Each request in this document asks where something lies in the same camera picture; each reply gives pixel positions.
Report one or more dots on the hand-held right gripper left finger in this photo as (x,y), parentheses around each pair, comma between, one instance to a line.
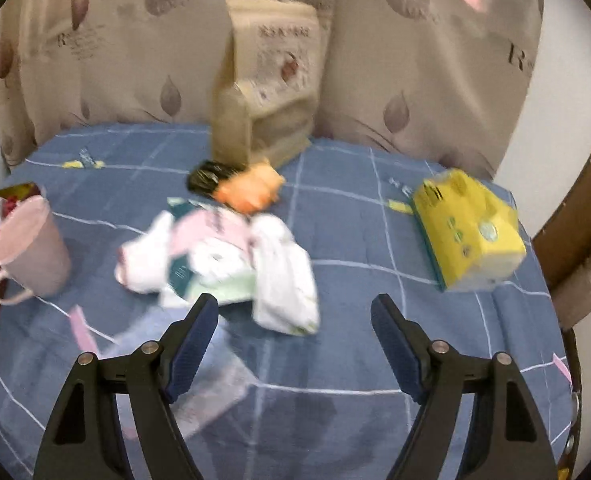
(190,355)

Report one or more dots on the pink mug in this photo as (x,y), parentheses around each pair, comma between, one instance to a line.
(30,250)

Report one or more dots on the yellow tissue pack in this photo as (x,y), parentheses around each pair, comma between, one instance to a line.
(470,240)

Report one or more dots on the orange plush toy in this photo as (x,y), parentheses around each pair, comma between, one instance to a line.
(250,187)

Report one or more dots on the brown paper bag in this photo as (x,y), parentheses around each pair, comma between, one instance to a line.
(268,85)

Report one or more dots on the black crumpled plastic bag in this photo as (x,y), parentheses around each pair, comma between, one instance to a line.
(210,176)

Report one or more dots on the blue checked bedsheet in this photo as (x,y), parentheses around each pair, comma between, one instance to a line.
(355,240)

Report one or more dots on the brown wooden headboard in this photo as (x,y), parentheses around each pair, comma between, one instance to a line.
(580,240)

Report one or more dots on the pink paper strip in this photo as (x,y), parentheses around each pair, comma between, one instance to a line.
(81,332)

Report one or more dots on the beige leaf print pillow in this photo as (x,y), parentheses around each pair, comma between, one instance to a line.
(425,70)
(125,60)

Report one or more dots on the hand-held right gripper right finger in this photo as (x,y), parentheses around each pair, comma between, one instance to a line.
(400,355)

